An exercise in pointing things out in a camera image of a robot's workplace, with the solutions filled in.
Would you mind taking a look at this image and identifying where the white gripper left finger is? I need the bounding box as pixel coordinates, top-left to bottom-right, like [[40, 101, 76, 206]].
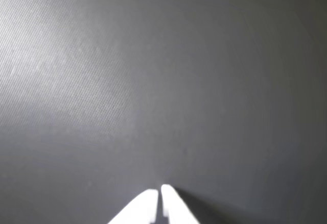
[[107, 188, 158, 224]]

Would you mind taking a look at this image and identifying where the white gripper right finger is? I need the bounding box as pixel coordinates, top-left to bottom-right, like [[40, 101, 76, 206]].
[[160, 184, 201, 224]]

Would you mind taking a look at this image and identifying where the dark grey table mat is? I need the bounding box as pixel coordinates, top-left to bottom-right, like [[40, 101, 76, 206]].
[[0, 0, 327, 224]]

